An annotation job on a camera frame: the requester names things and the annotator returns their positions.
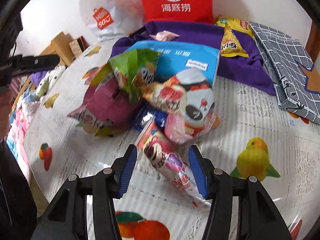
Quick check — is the red Haidilao paper bag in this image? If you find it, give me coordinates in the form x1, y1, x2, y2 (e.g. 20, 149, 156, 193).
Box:
142, 0, 214, 24

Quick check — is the brown cardboard box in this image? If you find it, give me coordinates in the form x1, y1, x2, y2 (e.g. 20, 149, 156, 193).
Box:
40, 31, 74, 66

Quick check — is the person's left hand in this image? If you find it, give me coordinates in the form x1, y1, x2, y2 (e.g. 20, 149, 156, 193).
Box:
0, 87, 12, 141

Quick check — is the grey checked cloth pouch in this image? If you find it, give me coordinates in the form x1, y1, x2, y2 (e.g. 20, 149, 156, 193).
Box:
249, 22, 319, 124

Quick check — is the blue shiny snack packet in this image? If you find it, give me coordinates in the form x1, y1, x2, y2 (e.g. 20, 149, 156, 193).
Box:
132, 103, 168, 131

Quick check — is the pink snack bag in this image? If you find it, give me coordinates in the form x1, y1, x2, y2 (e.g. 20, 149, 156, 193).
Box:
67, 77, 142, 136

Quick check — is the pink Pocky style stick pack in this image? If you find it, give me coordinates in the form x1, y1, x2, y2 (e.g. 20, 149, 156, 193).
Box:
136, 120, 211, 212

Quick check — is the yellow triangular snack packet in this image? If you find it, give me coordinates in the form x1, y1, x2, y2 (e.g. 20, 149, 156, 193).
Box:
220, 24, 249, 58

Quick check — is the patterned box with red edge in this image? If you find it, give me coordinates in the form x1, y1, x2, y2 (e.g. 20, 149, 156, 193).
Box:
69, 36, 88, 58

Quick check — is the purple towel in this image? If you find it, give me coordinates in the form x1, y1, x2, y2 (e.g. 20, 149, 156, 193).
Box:
109, 21, 276, 96

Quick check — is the green chip bag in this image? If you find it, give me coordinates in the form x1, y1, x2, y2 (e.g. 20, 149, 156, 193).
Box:
91, 48, 162, 103

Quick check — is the panda print snack bag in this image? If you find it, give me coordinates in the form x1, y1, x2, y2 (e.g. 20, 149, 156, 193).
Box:
141, 68, 221, 145

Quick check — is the white Miniso plastic bag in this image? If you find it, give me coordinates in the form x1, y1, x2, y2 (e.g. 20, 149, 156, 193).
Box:
77, 0, 145, 41

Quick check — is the blue tissue pack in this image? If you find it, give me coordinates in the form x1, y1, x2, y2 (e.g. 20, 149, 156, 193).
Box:
127, 40, 220, 85

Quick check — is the pale pink snowflake pastry packet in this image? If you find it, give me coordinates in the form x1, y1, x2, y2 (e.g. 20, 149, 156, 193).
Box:
150, 30, 180, 41

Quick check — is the yellow snack bag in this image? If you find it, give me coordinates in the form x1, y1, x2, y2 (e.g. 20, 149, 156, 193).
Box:
214, 15, 254, 38

